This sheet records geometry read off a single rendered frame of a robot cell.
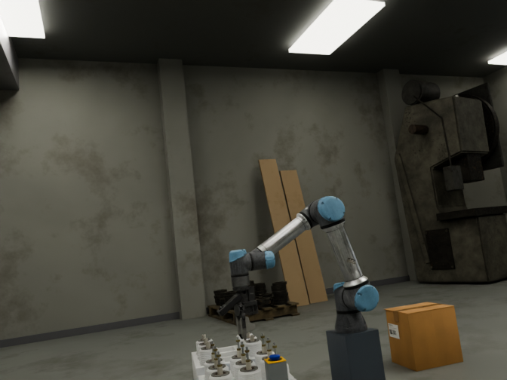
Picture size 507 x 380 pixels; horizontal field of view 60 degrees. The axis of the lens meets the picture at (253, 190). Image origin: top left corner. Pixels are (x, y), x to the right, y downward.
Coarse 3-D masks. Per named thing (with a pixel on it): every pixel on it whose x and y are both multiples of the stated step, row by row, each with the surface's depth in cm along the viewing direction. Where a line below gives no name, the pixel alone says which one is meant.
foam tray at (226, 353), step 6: (222, 348) 259; (228, 348) 260; (234, 348) 257; (192, 354) 251; (222, 354) 248; (228, 354) 248; (234, 354) 249; (192, 360) 246; (198, 360) 235; (228, 360) 236; (192, 366) 253; (198, 366) 223; (228, 366) 224; (198, 372) 220
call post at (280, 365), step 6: (264, 360) 169; (270, 366) 162; (276, 366) 163; (282, 366) 163; (270, 372) 162; (276, 372) 163; (282, 372) 163; (270, 378) 162; (276, 378) 162; (282, 378) 163
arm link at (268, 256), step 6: (258, 252) 190; (264, 252) 189; (270, 252) 190; (252, 258) 185; (258, 258) 186; (264, 258) 186; (270, 258) 187; (252, 264) 185; (258, 264) 185; (264, 264) 186; (270, 264) 187; (252, 270) 186
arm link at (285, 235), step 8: (304, 208) 212; (304, 216) 208; (288, 224) 208; (296, 224) 207; (304, 224) 208; (312, 224) 209; (280, 232) 205; (288, 232) 205; (296, 232) 206; (272, 240) 203; (280, 240) 203; (288, 240) 205; (256, 248) 202; (264, 248) 201; (272, 248) 201; (280, 248) 204
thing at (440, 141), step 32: (416, 96) 606; (480, 96) 616; (416, 128) 573; (448, 128) 561; (480, 128) 576; (416, 160) 603; (448, 160) 568; (480, 160) 573; (416, 192) 604; (448, 192) 595; (416, 224) 602; (448, 224) 565; (480, 224) 532; (416, 256) 607; (448, 256) 564; (480, 256) 530
